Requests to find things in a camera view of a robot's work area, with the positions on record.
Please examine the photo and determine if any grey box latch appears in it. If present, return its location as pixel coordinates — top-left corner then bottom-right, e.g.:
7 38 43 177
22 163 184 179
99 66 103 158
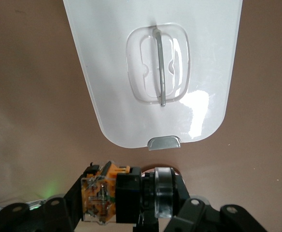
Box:
146 135 182 152

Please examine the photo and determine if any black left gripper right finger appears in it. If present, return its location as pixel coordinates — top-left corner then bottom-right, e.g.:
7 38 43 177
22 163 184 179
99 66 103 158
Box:
165 174 269 232

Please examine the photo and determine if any white lidded storage box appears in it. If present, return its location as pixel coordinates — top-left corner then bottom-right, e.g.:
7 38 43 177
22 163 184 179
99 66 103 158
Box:
62 0 243 152

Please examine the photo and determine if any clear lid handle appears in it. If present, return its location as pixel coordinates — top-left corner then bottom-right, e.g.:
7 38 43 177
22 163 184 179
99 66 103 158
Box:
152 23 168 108

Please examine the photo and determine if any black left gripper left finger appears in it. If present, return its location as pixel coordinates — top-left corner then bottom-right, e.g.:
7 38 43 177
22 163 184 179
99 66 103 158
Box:
0 162 100 232

